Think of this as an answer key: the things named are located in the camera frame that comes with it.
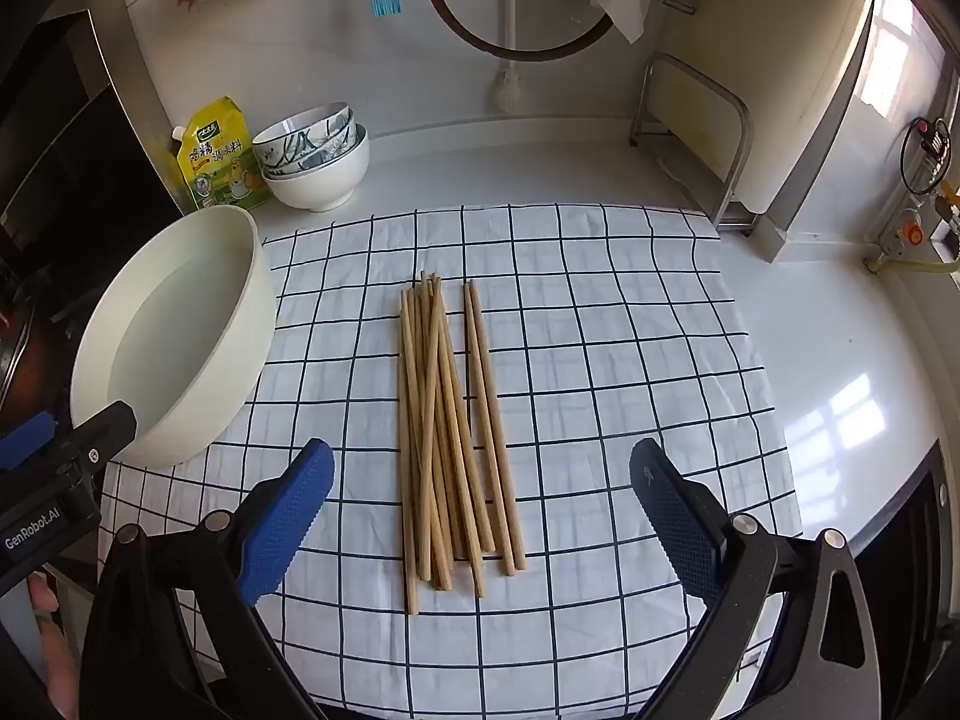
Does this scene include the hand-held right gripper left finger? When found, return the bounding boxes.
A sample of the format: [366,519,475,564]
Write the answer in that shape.
[79,439,336,720]

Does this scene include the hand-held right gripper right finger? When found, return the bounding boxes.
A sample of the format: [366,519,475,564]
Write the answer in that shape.
[628,437,893,720]

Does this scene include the person's left hand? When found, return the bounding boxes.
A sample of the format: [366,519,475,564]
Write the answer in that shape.
[26,572,82,717]

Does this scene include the black cable loop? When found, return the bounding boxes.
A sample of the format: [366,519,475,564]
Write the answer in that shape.
[902,118,953,196]

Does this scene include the white black-checked cloth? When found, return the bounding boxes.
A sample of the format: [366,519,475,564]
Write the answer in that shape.
[97,202,803,720]

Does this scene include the steel wire rack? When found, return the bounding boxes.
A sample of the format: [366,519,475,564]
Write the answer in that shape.
[628,51,753,230]

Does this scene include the gas valve with red knob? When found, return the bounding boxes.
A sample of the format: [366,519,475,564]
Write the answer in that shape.
[876,199,931,260]

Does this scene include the pile of wooden chopsticks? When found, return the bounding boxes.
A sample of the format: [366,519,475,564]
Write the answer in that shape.
[397,270,527,616]

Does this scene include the black gas stove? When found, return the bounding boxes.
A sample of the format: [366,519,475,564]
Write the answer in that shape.
[0,11,177,421]

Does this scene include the round white plastic basin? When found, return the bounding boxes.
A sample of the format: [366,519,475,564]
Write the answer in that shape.
[69,204,277,470]

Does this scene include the plain white ceramic bowl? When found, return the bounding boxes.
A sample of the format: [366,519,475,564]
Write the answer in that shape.
[262,124,371,212]

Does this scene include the white hanging dish brush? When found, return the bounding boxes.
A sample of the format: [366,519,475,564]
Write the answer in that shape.
[487,0,524,110]

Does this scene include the yellow seasoning pouch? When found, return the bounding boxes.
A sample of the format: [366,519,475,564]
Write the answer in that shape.
[171,95,272,212]

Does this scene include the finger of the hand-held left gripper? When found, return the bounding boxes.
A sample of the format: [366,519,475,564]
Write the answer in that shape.
[0,411,58,470]
[52,399,140,482]

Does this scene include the yellow gas hose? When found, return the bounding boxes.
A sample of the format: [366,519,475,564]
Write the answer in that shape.
[862,253,960,276]

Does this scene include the blue patterned ceramic bowl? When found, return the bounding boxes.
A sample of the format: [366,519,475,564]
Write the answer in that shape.
[259,111,361,178]
[253,101,353,167]

